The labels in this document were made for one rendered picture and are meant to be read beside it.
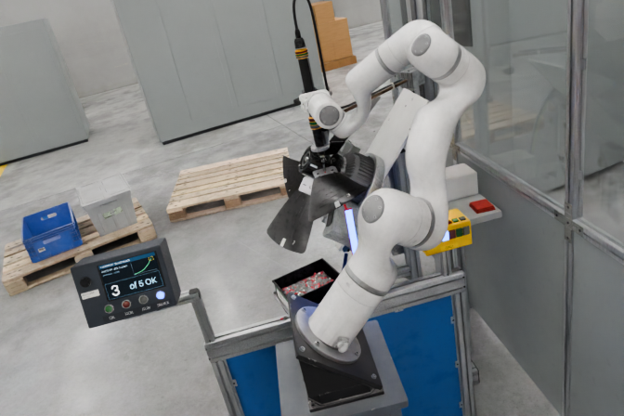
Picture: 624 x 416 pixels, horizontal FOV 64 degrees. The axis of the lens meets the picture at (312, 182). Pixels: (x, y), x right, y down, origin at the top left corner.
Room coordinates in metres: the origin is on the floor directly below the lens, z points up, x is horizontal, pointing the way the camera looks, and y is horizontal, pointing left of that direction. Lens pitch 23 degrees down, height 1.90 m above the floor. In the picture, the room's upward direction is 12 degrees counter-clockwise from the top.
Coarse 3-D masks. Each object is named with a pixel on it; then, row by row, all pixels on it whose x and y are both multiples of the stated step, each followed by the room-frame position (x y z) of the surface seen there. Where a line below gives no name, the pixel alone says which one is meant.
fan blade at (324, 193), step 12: (324, 180) 1.66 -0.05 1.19; (336, 180) 1.64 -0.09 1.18; (348, 180) 1.62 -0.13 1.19; (312, 192) 1.62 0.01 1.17; (324, 192) 1.59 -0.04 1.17; (336, 192) 1.56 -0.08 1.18; (360, 192) 1.49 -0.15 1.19; (312, 204) 1.56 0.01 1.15; (324, 204) 1.52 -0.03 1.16; (312, 216) 1.51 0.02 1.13
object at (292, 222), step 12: (300, 192) 1.79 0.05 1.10; (288, 204) 1.79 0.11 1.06; (300, 204) 1.76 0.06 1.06; (276, 216) 1.80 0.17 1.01; (288, 216) 1.76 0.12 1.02; (300, 216) 1.73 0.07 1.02; (276, 228) 1.76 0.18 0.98; (288, 228) 1.73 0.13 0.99; (300, 228) 1.70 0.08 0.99; (276, 240) 1.73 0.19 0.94; (288, 240) 1.70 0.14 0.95; (300, 240) 1.67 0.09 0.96; (300, 252) 1.64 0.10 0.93
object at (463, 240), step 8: (448, 216) 1.42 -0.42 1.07; (456, 216) 1.41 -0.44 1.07; (464, 216) 1.40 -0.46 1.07; (456, 224) 1.36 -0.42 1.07; (464, 224) 1.36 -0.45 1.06; (448, 240) 1.36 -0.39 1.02; (456, 240) 1.36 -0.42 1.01; (464, 240) 1.36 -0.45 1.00; (440, 248) 1.36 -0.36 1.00; (448, 248) 1.36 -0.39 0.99
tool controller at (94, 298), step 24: (96, 264) 1.26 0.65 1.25; (120, 264) 1.26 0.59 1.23; (144, 264) 1.27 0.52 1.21; (168, 264) 1.31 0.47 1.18; (96, 288) 1.24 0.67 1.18; (144, 288) 1.25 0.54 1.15; (168, 288) 1.25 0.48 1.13; (96, 312) 1.22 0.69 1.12; (120, 312) 1.23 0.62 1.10; (144, 312) 1.23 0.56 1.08
